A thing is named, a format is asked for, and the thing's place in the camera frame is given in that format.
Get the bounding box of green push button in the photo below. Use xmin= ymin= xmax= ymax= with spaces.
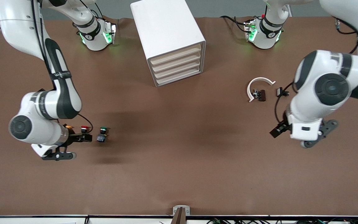
xmin=96 ymin=127 xmax=110 ymax=143

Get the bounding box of brown small component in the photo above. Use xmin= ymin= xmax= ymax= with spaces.
xmin=252 ymin=89 xmax=266 ymax=102

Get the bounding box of white curved plastic part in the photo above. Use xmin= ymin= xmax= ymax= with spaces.
xmin=247 ymin=77 xmax=276 ymax=103

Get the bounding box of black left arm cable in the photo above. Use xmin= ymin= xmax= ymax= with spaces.
xmin=274 ymin=18 xmax=358 ymax=125

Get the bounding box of white table edge rail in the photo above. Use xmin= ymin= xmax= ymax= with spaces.
xmin=0 ymin=215 xmax=358 ymax=224

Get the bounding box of black green cable bundle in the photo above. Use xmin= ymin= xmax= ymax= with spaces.
xmin=206 ymin=218 xmax=358 ymax=224

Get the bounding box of grey metal post bracket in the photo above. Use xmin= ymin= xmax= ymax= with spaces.
xmin=171 ymin=205 xmax=190 ymax=224

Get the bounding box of black base cable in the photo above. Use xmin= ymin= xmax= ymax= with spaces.
xmin=220 ymin=15 xmax=251 ymax=34

